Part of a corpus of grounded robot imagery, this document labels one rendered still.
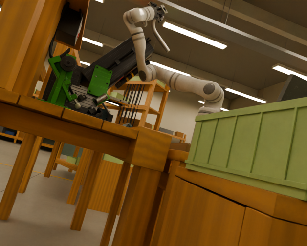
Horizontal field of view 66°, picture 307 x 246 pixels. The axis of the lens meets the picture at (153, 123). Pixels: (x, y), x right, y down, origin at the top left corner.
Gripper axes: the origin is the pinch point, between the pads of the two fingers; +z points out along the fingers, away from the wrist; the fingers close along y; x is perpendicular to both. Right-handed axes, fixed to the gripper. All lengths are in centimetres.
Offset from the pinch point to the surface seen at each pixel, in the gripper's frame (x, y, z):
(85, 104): 44, -26, -57
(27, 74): 33, -2, -84
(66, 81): 23, -14, -74
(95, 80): 40, -16, -44
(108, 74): 37, -16, -34
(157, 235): -4, -85, -98
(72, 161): 393, -84, 90
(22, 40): -3, -2, -98
